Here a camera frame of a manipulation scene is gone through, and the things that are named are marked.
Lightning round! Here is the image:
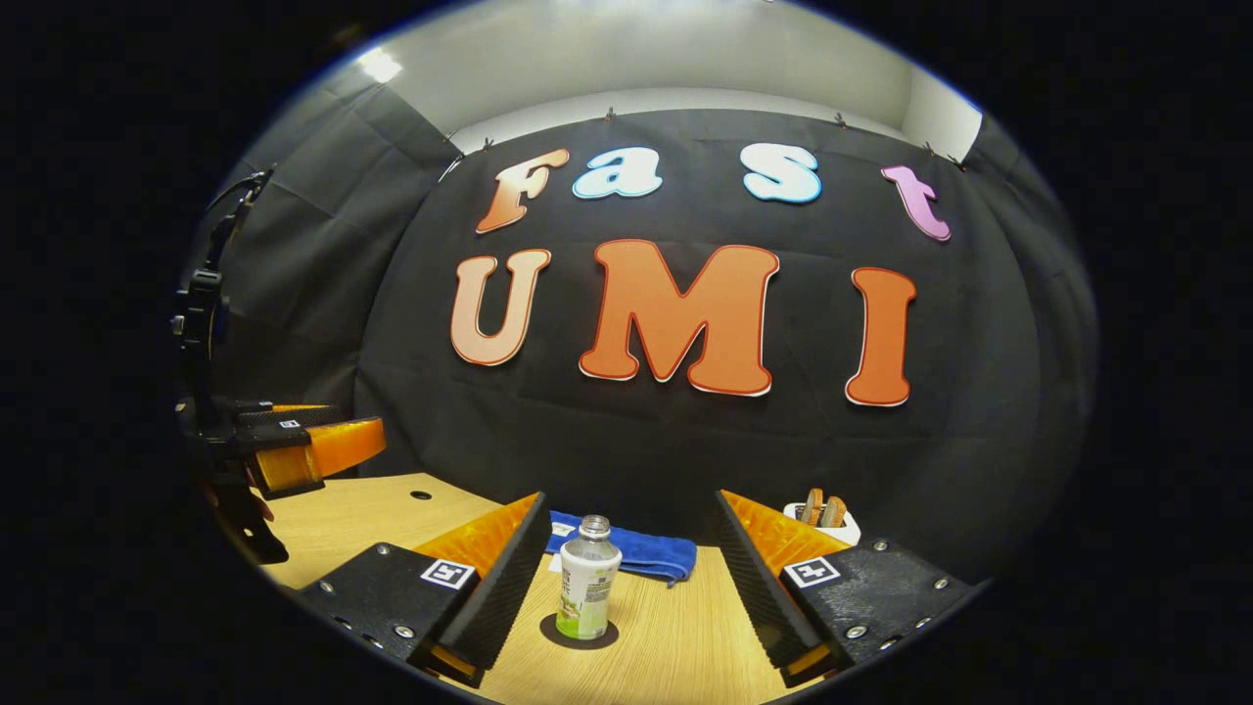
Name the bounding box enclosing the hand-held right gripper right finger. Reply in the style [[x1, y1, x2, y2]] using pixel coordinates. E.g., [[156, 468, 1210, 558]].
[[713, 488, 980, 688]]

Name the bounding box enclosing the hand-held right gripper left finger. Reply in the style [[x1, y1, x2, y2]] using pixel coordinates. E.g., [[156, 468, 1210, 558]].
[[294, 490, 552, 688]]

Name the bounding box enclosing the dark round coaster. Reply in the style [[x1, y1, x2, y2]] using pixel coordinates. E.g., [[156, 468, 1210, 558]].
[[539, 613, 621, 650]]

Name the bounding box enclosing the clear plastic water bottle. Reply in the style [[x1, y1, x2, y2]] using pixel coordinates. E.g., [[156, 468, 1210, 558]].
[[555, 515, 624, 641]]

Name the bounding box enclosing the white toaster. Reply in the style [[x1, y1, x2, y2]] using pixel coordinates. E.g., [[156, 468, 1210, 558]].
[[783, 501, 862, 547]]

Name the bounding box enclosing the blue towel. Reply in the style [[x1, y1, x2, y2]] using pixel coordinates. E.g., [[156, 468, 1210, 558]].
[[544, 509, 698, 587]]

